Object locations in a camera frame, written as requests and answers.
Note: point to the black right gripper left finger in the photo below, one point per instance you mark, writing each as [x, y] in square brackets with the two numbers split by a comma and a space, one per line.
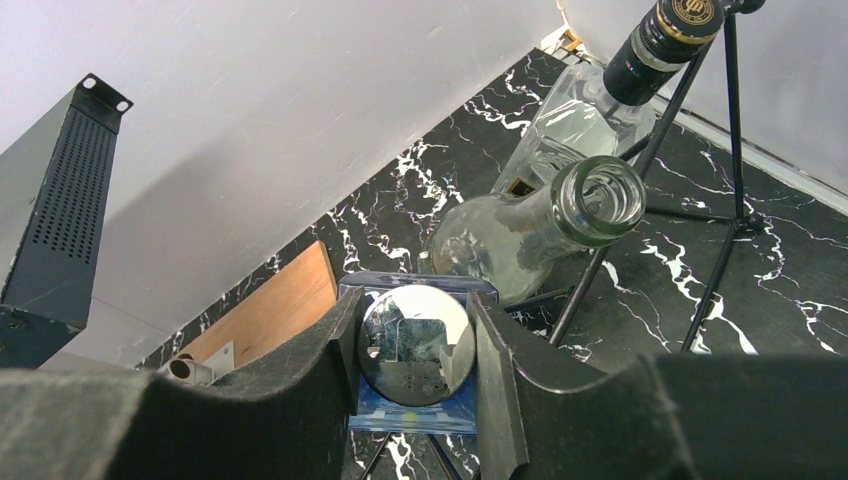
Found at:
[282, 416]

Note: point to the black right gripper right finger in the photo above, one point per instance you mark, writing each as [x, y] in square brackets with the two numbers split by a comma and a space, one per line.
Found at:
[542, 414]

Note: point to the blue square bottle front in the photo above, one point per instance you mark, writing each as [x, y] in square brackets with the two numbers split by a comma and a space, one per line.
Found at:
[416, 350]

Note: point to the black wire wine rack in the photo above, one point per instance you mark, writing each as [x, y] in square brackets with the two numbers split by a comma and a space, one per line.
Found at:
[649, 287]

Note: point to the clear round glass bottle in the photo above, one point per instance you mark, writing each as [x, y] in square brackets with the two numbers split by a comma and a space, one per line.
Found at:
[514, 242]

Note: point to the clear square bottle black cap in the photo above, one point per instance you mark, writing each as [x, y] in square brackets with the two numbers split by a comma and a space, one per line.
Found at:
[593, 110]

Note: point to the wooden board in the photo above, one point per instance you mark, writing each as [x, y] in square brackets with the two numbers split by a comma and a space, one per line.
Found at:
[289, 302]

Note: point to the metal bracket on board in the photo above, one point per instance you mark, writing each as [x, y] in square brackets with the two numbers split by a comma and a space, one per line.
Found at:
[185, 369]

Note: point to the grey rack-mount device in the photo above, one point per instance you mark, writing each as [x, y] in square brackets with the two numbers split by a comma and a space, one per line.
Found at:
[54, 186]

